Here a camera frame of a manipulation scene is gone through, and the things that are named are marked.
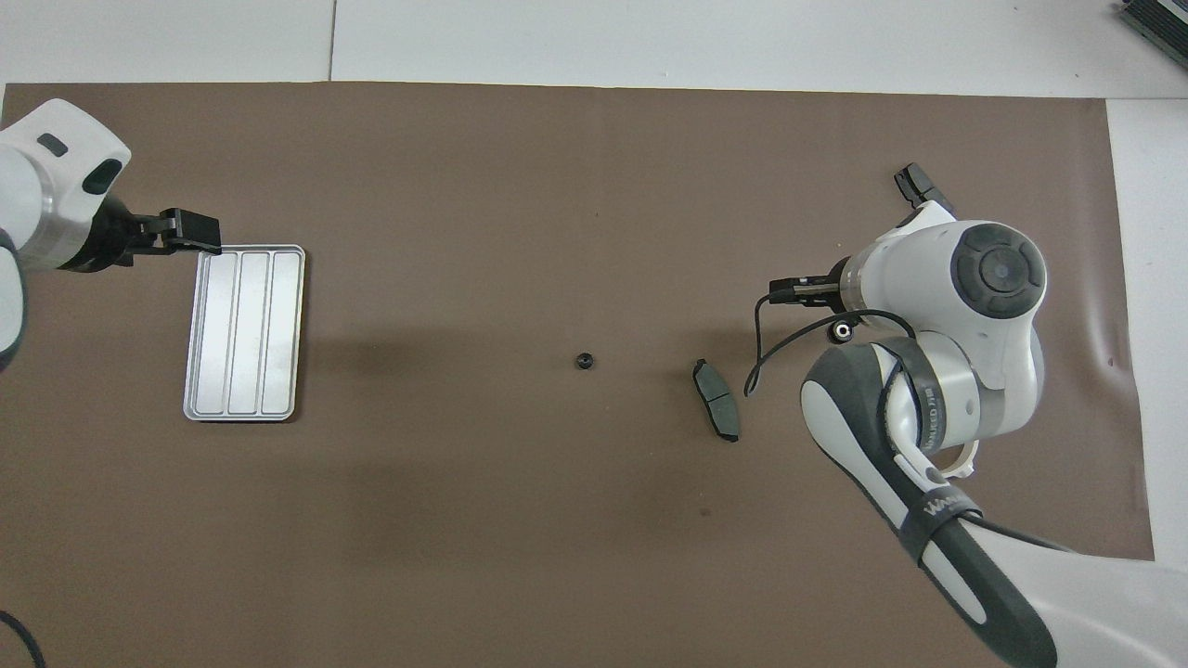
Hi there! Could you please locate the brown paper table mat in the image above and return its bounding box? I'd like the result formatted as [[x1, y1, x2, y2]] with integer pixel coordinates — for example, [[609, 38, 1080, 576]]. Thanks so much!
[[0, 82, 1169, 668]]

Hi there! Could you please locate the silver metal tray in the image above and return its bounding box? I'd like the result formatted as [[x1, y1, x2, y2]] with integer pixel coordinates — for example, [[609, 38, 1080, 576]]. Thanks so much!
[[183, 244, 306, 424]]

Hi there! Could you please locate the grey ribbed device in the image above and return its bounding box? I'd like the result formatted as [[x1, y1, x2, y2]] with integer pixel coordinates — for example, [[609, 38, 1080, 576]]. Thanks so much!
[[1118, 0, 1188, 47]]

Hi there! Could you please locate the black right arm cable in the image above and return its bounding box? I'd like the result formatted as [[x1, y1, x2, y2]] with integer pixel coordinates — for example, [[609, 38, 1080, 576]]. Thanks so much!
[[742, 283, 1082, 558]]

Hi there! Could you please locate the dark grey brake pad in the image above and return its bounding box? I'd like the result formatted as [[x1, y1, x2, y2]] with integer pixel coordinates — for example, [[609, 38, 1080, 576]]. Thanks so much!
[[691, 358, 743, 443], [894, 162, 955, 219]]

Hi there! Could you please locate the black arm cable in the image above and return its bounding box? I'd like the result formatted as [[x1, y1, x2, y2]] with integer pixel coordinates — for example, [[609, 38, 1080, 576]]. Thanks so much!
[[742, 283, 1082, 558], [0, 609, 46, 668]]

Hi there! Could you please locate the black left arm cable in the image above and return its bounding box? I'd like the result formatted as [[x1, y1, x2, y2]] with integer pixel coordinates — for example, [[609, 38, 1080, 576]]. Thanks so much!
[[0, 609, 46, 668]]

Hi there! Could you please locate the white curved plastic bracket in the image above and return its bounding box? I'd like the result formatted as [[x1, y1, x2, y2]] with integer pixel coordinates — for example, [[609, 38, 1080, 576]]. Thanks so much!
[[937, 440, 981, 481]]

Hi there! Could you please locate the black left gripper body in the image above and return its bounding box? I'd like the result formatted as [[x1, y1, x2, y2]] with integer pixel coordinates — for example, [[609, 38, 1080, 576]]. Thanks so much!
[[72, 195, 142, 273]]

